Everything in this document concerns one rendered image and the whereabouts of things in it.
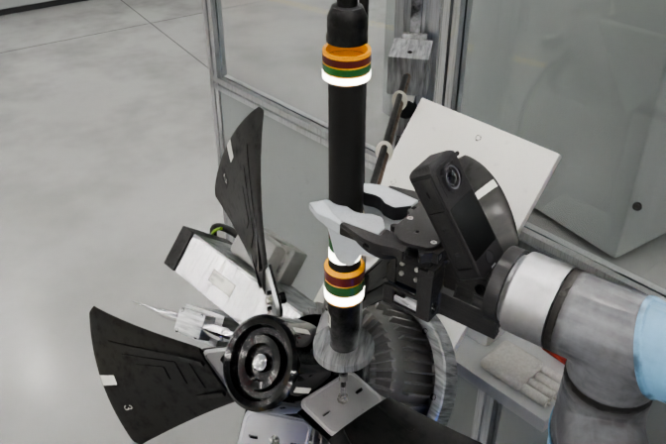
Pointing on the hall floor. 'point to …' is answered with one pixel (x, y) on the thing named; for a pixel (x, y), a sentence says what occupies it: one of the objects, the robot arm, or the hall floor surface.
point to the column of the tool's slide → (431, 15)
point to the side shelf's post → (486, 418)
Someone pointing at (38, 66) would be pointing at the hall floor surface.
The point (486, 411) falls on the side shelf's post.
